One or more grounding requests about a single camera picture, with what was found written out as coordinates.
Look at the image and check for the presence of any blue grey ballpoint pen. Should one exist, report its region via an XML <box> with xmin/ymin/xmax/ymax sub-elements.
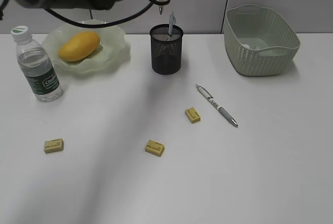
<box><xmin>168</xmin><ymin>12</ymin><xmax>176</xmax><ymax>37</ymax></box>

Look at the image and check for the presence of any yellow mango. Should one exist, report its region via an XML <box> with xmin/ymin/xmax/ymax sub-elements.
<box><xmin>58</xmin><ymin>31</ymin><xmax>100</xmax><ymax>62</ymax></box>

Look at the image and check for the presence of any clear water bottle green label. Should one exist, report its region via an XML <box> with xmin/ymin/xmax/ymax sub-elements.
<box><xmin>10</xmin><ymin>25</ymin><xmax>63</xmax><ymax>102</ymax></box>

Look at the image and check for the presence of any white waste paper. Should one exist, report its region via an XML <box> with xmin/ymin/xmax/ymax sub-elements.
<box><xmin>242</xmin><ymin>44</ymin><xmax>261</xmax><ymax>50</ymax></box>

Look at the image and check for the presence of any beige grip ballpoint pen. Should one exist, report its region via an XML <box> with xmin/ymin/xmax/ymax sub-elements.
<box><xmin>158</xmin><ymin>0</ymin><xmax>165</xmax><ymax>15</ymax></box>

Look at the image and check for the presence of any frosted green wavy plate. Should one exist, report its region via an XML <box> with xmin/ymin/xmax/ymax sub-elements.
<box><xmin>42</xmin><ymin>24</ymin><xmax>130</xmax><ymax>74</ymax></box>

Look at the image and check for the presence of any black mesh pen holder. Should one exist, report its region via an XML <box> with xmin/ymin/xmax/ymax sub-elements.
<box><xmin>149</xmin><ymin>24</ymin><xmax>184</xmax><ymax>75</ymax></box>

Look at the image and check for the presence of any grey grip pen middle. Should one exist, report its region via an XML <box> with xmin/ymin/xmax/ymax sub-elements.
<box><xmin>195</xmin><ymin>84</ymin><xmax>238</xmax><ymax>128</ymax></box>

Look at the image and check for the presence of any yellow eraser right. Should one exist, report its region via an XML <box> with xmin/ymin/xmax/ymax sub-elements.
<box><xmin>185</xmin><ymin>107</ymin><xmax>201</xmax><ymax>124</ymax></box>

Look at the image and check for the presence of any yellow eraser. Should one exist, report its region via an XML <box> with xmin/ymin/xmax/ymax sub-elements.
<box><xmin>185</xmin><ymin>107</ymin><xmax>201</xmax><ymax>124</ymax></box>
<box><xmin>44</xmin><ymin>138</ymin><xmax>64</xmax><ymax>154</ymax></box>
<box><xmin>145</xmin><ymin>140</ymin><xmax>165</xmax><ymax>156</ymax></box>

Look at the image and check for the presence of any pale green woven basket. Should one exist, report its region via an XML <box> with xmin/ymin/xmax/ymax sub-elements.
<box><xmin>224</xmin><ymin>4</ymin><xmax>301</xmax><ymax>76</ymax></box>

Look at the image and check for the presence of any yellow eraser centre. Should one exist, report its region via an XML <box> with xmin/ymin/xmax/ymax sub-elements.
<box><xmin>145</xmin><ymin>140</ymin><xmax>165</xmax><ymax>156</ymax></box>

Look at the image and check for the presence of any yellow eraser left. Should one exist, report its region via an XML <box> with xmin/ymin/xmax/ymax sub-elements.
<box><xmin>44</xmin><ymin>138</ymin><xmax>64</xmax><ymax>154</ymax></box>

